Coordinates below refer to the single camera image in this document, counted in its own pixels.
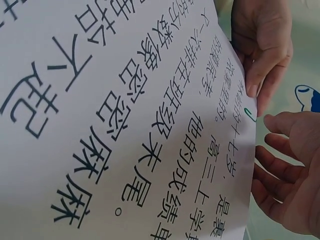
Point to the person's right hand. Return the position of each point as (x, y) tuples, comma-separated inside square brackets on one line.
[(297, 162)]

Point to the white printed paper sheet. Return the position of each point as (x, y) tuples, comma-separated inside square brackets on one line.
[(105, 140)]

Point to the green paper clip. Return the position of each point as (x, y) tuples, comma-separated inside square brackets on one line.
[(250, 116)]

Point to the person's left hand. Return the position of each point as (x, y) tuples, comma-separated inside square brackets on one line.
[(262, 32)]

